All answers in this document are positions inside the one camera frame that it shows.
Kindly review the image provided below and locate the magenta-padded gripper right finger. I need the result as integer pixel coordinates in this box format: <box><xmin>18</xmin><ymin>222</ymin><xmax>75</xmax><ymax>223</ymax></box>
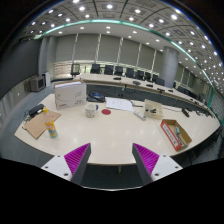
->
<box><xmin>131</xmin><ymin>142</ymin><xmax>184</xmax><ymax>187</ymax></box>

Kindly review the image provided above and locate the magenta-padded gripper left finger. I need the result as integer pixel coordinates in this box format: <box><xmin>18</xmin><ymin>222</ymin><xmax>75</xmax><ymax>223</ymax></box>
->
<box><xmin>40</xmin><ymin>142</ymin><xmax>92</xmax><ymax>186</ymax></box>

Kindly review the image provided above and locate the yellow-capped drink bottle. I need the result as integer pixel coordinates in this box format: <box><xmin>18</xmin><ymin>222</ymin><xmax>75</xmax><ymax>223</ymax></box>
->
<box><xmin>42</xmin><ymin>107</ymin><xmax>59</xmax><ymax>139</ymax></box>

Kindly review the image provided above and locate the open cardboard box red-lined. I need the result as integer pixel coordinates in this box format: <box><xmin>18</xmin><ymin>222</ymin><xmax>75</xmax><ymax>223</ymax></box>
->
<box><xmin>160</xmin><ymin>118</ymin><xmax>193</xmax><ymax>152</ymax></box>

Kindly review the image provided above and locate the small white oblong box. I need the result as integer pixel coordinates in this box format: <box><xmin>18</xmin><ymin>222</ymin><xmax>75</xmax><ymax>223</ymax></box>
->
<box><xmin>133</xmin><ymin>110</ymin><xmax>147</xmax><ymax>121</ymax></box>

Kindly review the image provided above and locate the white dotted mug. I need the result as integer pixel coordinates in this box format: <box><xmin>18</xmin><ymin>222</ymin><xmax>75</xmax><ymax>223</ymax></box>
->
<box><xmin>84</xmin><ymin>102</ymin><xmax>100</xmax><ymax>119</ymax></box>

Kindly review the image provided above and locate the brown cardboard sheet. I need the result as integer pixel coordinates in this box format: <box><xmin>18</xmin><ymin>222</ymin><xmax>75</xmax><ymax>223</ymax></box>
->
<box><xmin>23</xmin><ymin>109</ymin><xmax>62</xmax><ymax>140</ymax></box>

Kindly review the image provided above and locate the white printed paper sheet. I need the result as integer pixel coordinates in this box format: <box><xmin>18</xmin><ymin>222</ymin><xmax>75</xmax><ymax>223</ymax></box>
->
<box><xmin>105</xmin><ymin>96</ymin><xmax>135</xmax><ymax>113</ymax></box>

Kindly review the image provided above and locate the white paper ream box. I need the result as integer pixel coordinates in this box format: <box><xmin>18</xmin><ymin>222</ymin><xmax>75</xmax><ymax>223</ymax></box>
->
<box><xmin>53</xmin><ymin>79</ymin><xmax>88</xmax><ymax>111</ymax></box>

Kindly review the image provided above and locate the black flat device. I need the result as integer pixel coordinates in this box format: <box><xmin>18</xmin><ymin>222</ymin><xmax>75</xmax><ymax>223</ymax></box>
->
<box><xmin>27</xmin><ymin>103</ymin><xmax>45</xmax><ymax>118</ymax></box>

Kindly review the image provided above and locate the long curved conference desk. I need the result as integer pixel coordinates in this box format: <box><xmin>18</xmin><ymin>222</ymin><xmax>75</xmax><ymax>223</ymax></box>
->
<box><xmin>74</xmin><ymin>73</ymin><xmax>214</xmax><ymax>118</ymax></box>

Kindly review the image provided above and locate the grey boxy monitor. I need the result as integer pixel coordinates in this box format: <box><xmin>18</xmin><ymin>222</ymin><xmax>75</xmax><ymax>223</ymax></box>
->
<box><xmin>29</xmin><ymin>75</ymin><xmax>46</xmax><ymax>93</ymax></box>

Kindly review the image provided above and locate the row of black office chairs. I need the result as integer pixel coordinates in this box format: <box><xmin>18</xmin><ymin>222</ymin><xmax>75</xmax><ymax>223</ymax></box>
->
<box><xmin>69</xmin><ymin>62</ymin><xmax>198</xmax><ymax>96</ymax></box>

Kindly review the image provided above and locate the group of ceiling lights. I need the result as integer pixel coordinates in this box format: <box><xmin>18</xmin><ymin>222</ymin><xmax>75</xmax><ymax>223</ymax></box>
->
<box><xmin>29</xmin><ymin>0</ymin><xmax>224</xmax><ymax>88</ymax></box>

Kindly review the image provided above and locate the black cable tangle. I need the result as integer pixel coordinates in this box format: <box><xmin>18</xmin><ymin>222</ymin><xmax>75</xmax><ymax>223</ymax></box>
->
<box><xmin>21</xmin><ymin>111</ymin><xmax>33</xmax><ymax>132</ymax></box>

